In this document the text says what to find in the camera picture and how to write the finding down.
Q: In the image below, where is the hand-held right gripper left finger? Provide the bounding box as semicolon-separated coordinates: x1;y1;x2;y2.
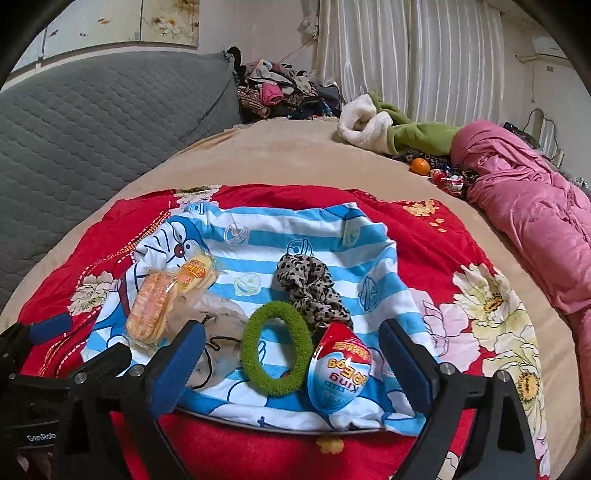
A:
53;320;207;480

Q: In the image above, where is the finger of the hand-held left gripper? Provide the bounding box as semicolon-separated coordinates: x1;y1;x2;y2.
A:
9;344;134;394
0;316;74;371

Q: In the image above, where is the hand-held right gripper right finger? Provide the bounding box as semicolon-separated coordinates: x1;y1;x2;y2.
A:
379;318;539;480

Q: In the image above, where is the sheer beige scrunchie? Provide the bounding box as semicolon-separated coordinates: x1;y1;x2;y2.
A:
166;295;250;393

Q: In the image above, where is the clear packet of orange crackers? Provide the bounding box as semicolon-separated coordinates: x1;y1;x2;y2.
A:
126;269;181;349

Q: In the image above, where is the red and blue egg toy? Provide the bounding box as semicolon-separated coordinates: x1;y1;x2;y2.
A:
305;322;372;411

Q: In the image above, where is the green fuzzy hair tie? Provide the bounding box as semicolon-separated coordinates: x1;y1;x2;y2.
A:
241;301;314;395

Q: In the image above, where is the cracker packet with red label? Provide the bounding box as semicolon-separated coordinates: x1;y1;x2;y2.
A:
178;254;222;296

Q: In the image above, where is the brown tray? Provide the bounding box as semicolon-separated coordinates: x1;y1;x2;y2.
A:
178;404;416;435

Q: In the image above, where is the leopard print scrunchie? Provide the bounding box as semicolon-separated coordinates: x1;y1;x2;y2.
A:
271;253;354;330

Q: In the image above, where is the red floral blanket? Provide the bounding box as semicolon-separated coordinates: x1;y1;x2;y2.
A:
18;185;552;480

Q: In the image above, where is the blue striped cartoon cloth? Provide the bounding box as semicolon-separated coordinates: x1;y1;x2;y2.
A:
81;202;428;437

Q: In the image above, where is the red white patterned pouch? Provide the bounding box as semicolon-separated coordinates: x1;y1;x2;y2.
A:
429;168;465;197

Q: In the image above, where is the grey quilted headboard cover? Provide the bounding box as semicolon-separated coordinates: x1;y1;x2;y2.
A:
0;48;241;315

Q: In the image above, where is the pink quilt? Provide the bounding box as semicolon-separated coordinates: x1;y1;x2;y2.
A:
450;121;591;370

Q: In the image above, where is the green and white plush garment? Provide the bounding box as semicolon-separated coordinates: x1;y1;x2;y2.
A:
337;91;462;155

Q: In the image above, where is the arched white mirror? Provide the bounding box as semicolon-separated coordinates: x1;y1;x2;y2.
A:
526;107;566;167

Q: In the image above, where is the pile of clothes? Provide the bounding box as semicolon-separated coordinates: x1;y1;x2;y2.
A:
235;58;345;123

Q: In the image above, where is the white sheer curtain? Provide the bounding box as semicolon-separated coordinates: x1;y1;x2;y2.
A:
318;0;506;130

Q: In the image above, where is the cream drape curtain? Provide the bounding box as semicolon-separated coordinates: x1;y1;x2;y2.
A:
298;0;343;89

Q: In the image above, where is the white air conditioner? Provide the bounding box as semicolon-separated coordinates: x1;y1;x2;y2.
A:
531;34;568;61

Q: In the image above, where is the floral painted wall panel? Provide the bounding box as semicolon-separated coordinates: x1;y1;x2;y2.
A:
9;0;201;75

